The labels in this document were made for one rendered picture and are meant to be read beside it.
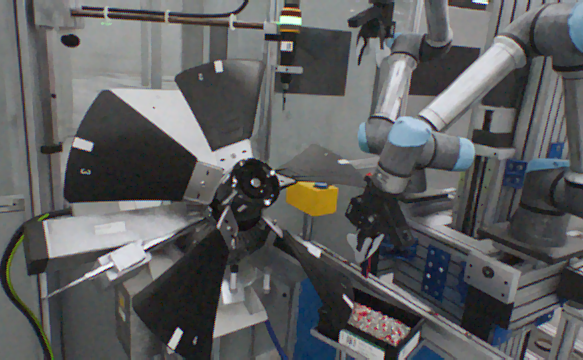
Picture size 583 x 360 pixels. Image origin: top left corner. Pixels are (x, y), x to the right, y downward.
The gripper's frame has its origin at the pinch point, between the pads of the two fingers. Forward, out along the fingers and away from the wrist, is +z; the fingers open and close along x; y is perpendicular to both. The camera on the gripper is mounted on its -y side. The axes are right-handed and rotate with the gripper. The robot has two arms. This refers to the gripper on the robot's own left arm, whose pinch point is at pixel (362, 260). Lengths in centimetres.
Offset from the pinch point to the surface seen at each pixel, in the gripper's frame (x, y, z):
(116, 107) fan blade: 49, 32, -24
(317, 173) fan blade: 4.1, 19.3, -12.8
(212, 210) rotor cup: 30.8, 20.4, -5.1
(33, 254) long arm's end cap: 65, 23, 1
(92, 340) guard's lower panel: 42, 64, 85
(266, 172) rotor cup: 20.8, 18.0, -15.6
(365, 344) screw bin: 2.2, -11.5, 15.7
